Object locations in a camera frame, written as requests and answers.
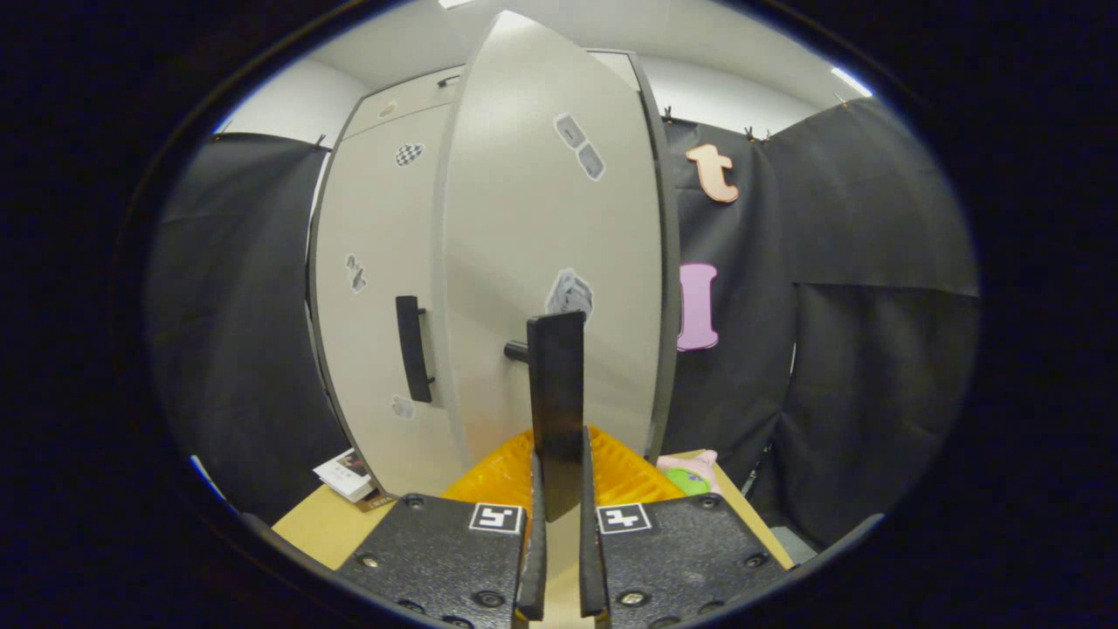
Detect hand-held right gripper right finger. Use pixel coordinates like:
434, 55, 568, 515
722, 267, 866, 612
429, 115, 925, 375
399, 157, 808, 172
579, 425, 791, 626

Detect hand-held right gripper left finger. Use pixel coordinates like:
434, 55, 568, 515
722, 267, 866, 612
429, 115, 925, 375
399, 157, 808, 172
336, 428, 547, 626

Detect black bar door handle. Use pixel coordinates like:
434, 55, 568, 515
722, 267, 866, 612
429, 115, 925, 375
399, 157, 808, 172
396, 295, 435, 404
505, 311, 588, 522

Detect grey door with checkered sticker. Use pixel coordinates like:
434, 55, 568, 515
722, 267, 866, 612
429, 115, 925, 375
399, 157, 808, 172
313, 105, 464, 497

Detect grey double-door shoe cabinet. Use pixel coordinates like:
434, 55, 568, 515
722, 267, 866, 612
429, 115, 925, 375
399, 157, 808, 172
306, 50, 682, 499

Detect grey door with square stickers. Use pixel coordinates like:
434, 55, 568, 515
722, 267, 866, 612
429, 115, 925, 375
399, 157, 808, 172
434, 10, 682, 473

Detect grey cabinet drawer front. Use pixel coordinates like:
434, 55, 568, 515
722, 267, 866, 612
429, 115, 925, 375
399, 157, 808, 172
343, 50, 643, 139

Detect pink and green plush toy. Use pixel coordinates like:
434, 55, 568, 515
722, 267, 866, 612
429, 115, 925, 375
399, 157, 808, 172
657, 450, 721, 497

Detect white printed booklet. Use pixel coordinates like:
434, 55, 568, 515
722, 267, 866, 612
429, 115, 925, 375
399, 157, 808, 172
313, 448, 378, 503

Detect black backdrop cloth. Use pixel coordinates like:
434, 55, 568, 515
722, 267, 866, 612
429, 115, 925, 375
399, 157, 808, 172
144, 96, 981, 551

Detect narrow ceiling light strip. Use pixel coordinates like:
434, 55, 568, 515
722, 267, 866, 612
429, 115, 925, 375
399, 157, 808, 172
830, 67, 874, 99

